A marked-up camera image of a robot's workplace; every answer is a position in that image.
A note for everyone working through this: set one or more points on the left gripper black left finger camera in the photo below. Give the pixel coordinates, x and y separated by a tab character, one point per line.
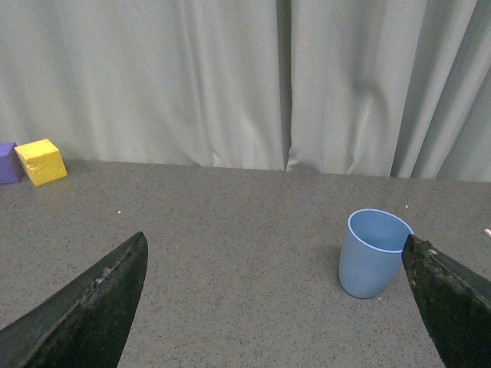
87	322

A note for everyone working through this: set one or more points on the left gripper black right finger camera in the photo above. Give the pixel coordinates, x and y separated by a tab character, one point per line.
453	301

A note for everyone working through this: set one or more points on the blue plastic cup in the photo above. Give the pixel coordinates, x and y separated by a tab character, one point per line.
372	251

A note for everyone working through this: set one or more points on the purple foam cube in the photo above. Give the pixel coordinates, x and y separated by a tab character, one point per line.
10	166

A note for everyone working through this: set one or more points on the yellow foam cube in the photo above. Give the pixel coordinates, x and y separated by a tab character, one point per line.
41	161

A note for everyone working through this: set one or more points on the grey curtain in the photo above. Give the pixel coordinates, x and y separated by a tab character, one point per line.
380	88

